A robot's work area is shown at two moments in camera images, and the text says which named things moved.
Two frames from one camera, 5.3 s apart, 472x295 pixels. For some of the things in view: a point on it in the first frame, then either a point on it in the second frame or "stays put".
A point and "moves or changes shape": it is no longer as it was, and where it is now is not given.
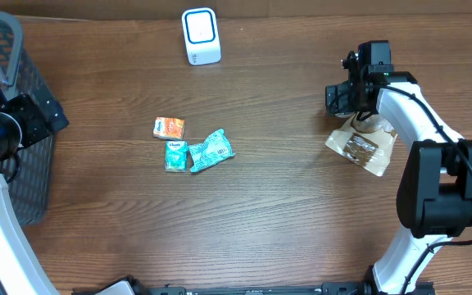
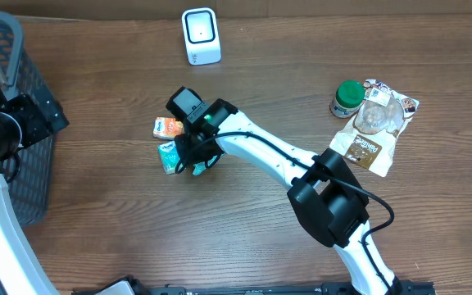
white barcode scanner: x=201 y=36 stays put
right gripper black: x=345 y=106 → x=192 y=155
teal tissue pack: x=175 y=159 moves or changes shape
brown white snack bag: x=366 y=139 stays put
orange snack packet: x=169 y=128 stays put
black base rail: x=333 y=288 stays put
